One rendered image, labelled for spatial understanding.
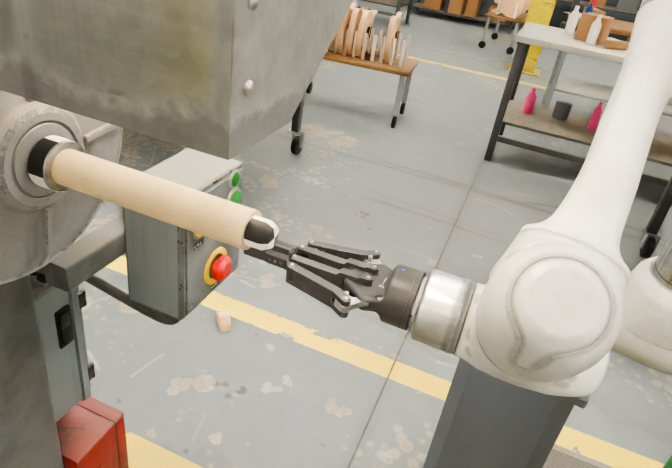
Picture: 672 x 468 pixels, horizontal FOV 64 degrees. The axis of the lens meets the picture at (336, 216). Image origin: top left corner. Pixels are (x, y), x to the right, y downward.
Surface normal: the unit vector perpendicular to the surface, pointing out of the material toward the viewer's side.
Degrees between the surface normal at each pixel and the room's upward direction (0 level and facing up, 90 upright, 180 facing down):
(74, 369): 90
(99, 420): 0
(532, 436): 90
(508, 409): 90
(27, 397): 90
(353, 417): 0
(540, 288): 55
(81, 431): 0
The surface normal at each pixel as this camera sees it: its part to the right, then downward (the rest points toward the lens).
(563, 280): -0.24, -0.18
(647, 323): -0.70, 0.38
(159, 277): -0.37, 0.42
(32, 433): 0.92, 0.29
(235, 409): 0.14, -0.86
